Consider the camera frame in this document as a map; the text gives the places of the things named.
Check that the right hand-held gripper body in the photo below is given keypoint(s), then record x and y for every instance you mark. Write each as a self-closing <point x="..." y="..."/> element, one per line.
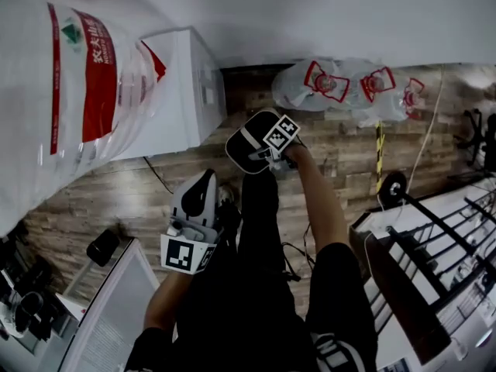
<point x="281" y="132"/>

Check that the large clear jug red label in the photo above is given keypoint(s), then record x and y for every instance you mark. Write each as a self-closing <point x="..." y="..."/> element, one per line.
<point x="46" y="91"/>

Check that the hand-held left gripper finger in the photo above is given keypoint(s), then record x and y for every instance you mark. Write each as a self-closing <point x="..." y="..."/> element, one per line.
<point x="209" y="207"/>
<point x="180" y="204"/>

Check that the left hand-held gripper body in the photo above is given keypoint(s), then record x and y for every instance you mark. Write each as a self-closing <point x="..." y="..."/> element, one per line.
<point x="180" y="252"/>

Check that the person's left shoe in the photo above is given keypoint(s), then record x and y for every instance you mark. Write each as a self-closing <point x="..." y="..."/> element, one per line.
<point x="225" y="195"/>

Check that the small black bin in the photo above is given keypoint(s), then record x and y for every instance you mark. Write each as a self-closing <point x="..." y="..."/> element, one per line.
<point x="102" y="247"/>

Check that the person's right forearm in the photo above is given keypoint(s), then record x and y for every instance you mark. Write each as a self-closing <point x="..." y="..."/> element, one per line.
<point x="323" y="204"/>

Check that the yellow black striped floor tape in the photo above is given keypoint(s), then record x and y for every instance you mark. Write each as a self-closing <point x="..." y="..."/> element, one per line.
<point x="380" y="157"/>

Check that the white water dispenser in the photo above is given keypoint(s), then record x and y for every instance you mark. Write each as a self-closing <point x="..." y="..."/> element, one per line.
<point x="190" y="91"/>

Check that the black lab equipment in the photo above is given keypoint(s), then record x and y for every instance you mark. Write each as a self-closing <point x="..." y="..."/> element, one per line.
<point x="23" y="304"/>

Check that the black round-base stand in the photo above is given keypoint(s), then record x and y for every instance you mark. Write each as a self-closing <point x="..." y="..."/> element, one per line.
<point x="385" y="198"/>

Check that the black office chair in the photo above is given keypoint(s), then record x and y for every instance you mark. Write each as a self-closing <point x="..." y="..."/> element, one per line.
<point x="476" y="138"/>

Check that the person's left forearm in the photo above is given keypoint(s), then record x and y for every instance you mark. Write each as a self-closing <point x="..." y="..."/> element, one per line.
<point x="168" y="297"/>

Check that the person's black clothed body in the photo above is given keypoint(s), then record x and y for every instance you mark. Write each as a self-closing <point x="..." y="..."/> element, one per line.
<point x="252" y="304"/>

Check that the black metal rack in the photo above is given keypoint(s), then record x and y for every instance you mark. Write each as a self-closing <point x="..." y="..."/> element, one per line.
<point x="416" y="264"/>
<point x="403" y="304"/>

